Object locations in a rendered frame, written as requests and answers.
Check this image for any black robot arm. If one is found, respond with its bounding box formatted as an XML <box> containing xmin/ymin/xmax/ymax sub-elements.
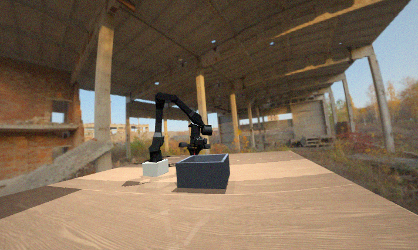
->
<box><xmin>148</xmin><ymin>93</ymin><xmax>213</xmax><ymax>163</ymax></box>

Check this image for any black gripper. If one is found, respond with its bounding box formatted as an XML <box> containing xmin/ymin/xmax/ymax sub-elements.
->
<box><xmin>179</xmin><ymin>134</ymin><xmax>211</xmax><ymax>156</ymax></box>

